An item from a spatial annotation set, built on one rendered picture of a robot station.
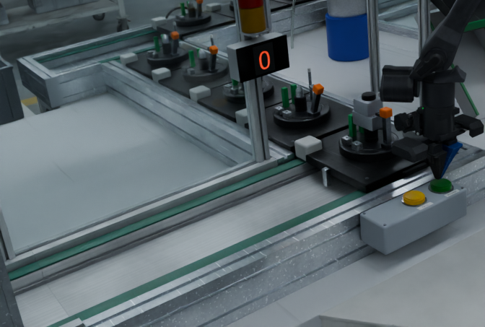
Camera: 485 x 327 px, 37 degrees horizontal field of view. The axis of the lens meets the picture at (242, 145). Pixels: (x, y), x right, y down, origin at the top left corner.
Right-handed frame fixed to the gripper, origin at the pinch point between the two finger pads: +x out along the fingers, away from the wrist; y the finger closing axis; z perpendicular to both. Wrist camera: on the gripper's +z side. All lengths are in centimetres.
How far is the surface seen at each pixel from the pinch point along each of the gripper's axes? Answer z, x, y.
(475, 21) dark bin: 13.1, -19.5, -24.4
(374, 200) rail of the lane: 4.8, 5.6, 11.8
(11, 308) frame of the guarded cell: 0, -6, 81
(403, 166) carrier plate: 9.8, 4.6, -0.5
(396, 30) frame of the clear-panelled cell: 105, 14, -88
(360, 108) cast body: 21.4, -5.1, 0.4
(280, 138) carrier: 39.9, 4.9, 9.1
